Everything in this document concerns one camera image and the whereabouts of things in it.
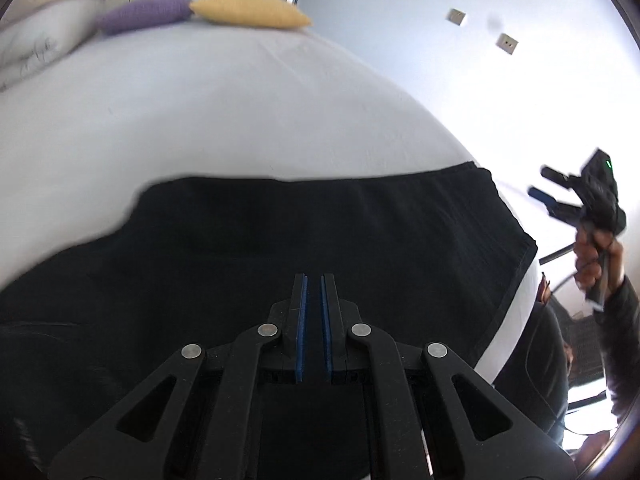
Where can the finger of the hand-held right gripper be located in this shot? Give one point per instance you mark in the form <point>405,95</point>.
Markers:
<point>547,199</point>
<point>557,175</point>

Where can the metal wall socket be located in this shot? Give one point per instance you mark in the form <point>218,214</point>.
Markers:
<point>456,16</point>
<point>507,43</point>

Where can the person's right hand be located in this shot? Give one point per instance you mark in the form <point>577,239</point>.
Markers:
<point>587,260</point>

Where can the purple pillow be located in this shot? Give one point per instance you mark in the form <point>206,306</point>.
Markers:
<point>142,14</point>

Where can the bed with white sheet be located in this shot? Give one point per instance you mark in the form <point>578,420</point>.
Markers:
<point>200,110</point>

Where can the person's right forearm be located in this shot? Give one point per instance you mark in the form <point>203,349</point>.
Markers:
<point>622,340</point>

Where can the black pants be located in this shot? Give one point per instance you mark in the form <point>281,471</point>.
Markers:
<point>300,220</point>

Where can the yellow pillow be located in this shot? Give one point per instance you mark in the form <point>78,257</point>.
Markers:
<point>245,10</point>

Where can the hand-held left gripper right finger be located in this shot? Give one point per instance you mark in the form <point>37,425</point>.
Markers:
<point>327,330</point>

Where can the person's dark trouser leg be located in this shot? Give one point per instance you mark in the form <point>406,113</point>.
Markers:
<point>537,370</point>

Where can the folded beige duvet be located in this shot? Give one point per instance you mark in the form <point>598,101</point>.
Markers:
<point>35,15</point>

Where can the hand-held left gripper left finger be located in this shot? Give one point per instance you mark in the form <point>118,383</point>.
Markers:
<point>301,330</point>

